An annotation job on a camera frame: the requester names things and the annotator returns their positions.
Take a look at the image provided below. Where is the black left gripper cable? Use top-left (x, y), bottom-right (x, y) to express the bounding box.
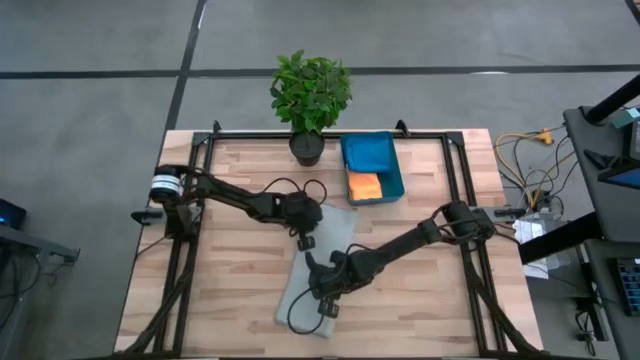
top-left (261, 176), bottom-right (329, 207)

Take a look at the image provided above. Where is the white paper sheet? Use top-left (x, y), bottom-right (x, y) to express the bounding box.
top-left (513, 214), bottom-right (571, 280)

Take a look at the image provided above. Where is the grey metal shelf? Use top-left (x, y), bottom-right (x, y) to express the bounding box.
top-left (0, 224), bottom-right (81, 360)

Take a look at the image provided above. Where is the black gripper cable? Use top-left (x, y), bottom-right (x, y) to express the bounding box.
top-left (285, 286), bottom-right (327, 336)
top-left (261, 176), bottom-right (329, 207)

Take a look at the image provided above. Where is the green potted plant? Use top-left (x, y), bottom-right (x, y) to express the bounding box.
top-left (269, 48), bottom-right (354, 167)

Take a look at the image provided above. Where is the black pole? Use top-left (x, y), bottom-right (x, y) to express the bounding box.
top-left (584, 73), bottom-right (640, 125)

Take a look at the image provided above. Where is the black aluminium rig frame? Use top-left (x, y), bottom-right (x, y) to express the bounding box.
top-left (112, 119), bottom-right (549, 359)

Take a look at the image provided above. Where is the yellow cable with plug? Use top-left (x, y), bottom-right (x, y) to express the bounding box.
top-left (494, 128), bottom-right (576, 211)

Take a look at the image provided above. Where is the tablet with blue screen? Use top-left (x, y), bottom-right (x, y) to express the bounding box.
top-left (597, 167), bottom-right (640, 190)

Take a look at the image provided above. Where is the orange microfiber towel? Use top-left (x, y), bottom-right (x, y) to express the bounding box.
top-left (346, 170), bottom-right (384, 202)

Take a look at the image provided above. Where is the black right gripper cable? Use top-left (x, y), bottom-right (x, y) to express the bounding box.
top-left (285, 286), bottom-right (327, 336)

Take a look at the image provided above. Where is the teal plastic bin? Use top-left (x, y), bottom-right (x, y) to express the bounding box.
top-left (339, 130), bottom-right (406, 207)

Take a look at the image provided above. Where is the black desk crossbar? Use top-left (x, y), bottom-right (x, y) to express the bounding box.
top-left (518, 212), bottom-right (604, 265)

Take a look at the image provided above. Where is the grey microfiber towel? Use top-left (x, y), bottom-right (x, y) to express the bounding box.
top-left (274, 203), bottom-right (359, 339)

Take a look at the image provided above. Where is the black keyboard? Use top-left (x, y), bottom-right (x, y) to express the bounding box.
top-left (615, 257), bottom-right (640, 317)

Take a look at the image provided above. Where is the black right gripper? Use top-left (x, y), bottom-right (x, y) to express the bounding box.
top-left (304, 251), bottom-right (354, 319)

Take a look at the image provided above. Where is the black desk stand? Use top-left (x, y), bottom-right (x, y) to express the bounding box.
top-left (583, 148), bottom-right (621, 171)

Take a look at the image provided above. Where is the black device with blue light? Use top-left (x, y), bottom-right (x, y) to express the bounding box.
top-left (0, 198), bottom-right (28, 230)

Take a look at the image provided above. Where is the blue microfiber towel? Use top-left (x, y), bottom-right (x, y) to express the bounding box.
top-left (340, 131), bottom-right (394, 174)

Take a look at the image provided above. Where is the dark grey desk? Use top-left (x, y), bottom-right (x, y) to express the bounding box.
top-left (582, 238), bottom-right (640, 360)

